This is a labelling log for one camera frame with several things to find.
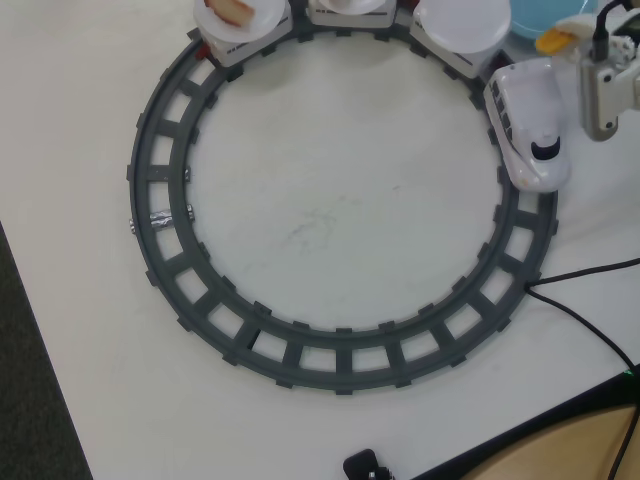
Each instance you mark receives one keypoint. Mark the red and white sushi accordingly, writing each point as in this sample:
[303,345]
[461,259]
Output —
[232,12]

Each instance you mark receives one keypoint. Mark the yellow and white sushi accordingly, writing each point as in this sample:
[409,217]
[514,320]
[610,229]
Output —
[552,40]

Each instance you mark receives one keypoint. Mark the white Shinkansen toy locomotive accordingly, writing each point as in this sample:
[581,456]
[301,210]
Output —
[525,100]

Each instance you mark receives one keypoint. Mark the silver foil strip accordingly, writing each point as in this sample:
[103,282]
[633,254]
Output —
[161,220]

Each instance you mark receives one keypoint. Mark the white toy train car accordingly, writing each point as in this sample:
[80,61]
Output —
[462,64]
[250,51]
[350,20]

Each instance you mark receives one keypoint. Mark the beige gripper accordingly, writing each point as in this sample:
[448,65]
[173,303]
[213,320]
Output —
[601,117]

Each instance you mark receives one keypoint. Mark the grey circular toy train track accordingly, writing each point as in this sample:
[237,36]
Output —
[344,360]

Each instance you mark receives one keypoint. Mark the black plastic device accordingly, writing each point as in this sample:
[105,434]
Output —
[362,462]

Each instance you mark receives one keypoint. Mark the blue round dish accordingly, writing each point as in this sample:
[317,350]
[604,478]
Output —
[530,25]

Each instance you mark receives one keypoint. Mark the wooden board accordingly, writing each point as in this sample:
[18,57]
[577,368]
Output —
[575,460]

